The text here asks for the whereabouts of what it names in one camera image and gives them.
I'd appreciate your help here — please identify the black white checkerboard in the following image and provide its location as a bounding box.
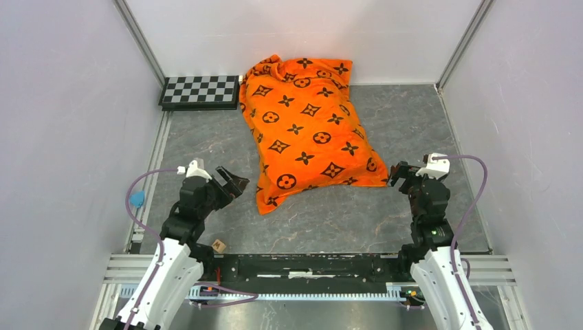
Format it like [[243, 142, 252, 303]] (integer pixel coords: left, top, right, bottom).
[[158, 75, 242, 111]]

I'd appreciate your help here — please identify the aluminium frame rail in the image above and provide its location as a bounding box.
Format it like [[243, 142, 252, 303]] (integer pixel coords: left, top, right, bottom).
[[436, 0, 496, 90]]

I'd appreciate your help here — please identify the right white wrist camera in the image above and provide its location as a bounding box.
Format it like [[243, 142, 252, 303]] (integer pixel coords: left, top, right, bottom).
[[415, 153, 450, 180]]

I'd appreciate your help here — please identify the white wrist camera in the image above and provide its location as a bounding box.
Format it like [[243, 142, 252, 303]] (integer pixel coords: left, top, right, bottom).
[[415, 153, 450, 180], [177, 158, 212, 182]]

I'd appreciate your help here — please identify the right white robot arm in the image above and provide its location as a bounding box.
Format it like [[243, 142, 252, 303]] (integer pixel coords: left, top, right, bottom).
[[388, 157, 493, 329]]

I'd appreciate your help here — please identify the orange patterned pillowcase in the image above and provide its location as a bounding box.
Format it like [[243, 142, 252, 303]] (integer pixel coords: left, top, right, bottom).
[[239, 55, 389, 215]]

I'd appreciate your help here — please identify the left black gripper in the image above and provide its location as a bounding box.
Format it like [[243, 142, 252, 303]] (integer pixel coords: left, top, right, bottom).
[[198, 165, 248, 218]]

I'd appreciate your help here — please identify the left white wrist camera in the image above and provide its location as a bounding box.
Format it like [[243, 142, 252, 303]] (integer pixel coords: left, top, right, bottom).
[[177, 158, 212, 182]]

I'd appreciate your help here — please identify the small wooden letter block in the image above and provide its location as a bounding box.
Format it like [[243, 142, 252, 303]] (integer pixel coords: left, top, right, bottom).
[[211, 239, 227, 254]]

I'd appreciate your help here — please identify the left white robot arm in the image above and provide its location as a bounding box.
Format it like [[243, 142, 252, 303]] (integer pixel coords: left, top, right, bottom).
[[99, 159, 250, 329]]

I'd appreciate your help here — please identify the white toothed cable duct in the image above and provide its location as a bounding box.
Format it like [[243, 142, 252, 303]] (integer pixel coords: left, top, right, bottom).
[[186, 285, 406, 303]]

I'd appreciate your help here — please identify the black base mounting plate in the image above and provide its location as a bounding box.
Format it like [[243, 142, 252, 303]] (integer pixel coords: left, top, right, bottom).
[[200, 253, 415, 294]]

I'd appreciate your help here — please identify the blue plastic clip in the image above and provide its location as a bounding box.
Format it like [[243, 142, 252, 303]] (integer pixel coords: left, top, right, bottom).
[[127, 190, 145, 208]]

